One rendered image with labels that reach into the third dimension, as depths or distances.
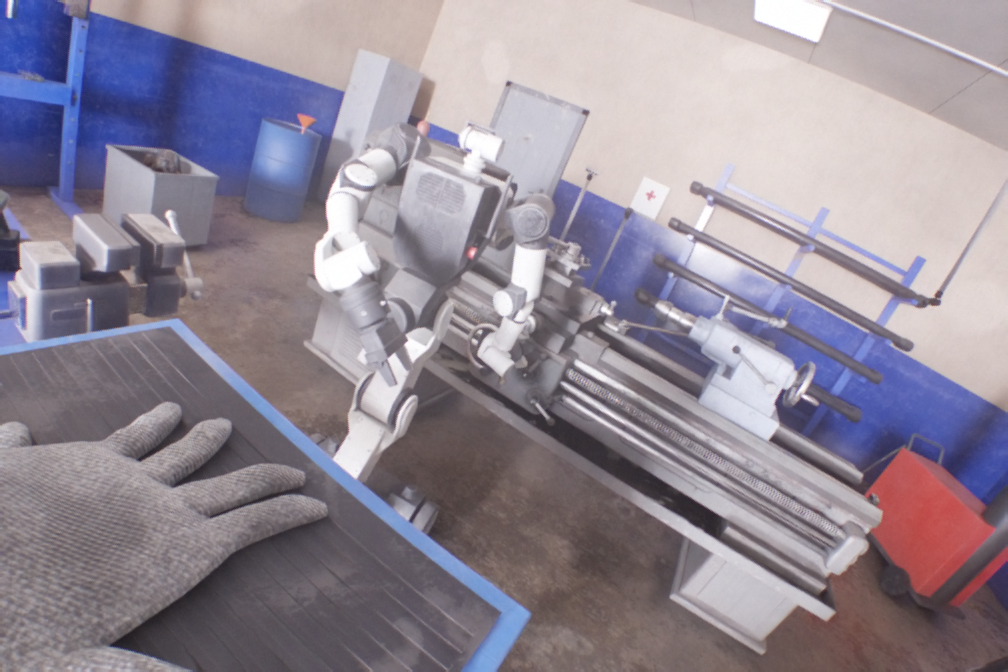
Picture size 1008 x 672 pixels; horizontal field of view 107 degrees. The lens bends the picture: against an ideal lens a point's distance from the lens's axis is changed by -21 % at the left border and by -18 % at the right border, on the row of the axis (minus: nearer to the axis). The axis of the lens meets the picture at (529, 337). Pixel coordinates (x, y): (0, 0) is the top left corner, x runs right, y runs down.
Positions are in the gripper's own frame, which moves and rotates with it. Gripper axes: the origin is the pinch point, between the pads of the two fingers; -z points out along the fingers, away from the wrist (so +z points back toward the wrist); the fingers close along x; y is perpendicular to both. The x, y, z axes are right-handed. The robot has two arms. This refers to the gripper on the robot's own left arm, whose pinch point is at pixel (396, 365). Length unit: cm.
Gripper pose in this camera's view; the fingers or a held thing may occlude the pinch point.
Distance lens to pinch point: 102.6
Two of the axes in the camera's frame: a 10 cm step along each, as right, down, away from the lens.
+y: -8.9, 2.7, 3.6
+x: 2.4, -3.9, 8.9
